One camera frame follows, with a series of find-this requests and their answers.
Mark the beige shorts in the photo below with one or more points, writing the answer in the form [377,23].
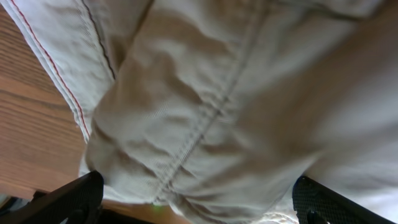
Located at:
[216,107]

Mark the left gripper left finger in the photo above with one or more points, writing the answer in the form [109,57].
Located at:
[77,202]

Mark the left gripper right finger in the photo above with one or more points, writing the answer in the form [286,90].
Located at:
[316,204]

